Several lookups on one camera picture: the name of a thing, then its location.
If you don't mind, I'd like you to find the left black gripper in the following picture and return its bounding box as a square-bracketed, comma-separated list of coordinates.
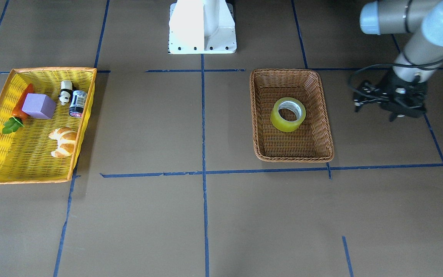
[379, 72, 428, 122]

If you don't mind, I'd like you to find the yellow clear tape roll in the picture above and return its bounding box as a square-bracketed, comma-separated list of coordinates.
[270, 97, 306, 133]

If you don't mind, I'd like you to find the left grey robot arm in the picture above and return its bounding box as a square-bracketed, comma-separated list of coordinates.
[348, 0, 443, 122]

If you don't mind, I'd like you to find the brown wicker basket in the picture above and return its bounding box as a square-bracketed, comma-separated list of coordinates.
[249, 68, 335, 163]

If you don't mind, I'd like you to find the yellow plastic woven basket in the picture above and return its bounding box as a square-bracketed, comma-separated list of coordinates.
[0, 67, 97, 184]

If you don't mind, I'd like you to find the small black can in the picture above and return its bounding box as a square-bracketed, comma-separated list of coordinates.
[68, 90, 87, 118]

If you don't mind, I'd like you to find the toy croissant bread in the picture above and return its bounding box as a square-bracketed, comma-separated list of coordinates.
[48, 127, 78, 158]

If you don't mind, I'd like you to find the purple toy block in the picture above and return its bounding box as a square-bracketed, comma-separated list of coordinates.
[22, 93, 57, 120]

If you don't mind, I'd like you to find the orange toy carrot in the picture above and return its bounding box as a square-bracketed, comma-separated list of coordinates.
[11, 83, 35, 122]

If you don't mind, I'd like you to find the camera black cable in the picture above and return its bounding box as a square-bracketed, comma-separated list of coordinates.
[347, 62, 443, 97]

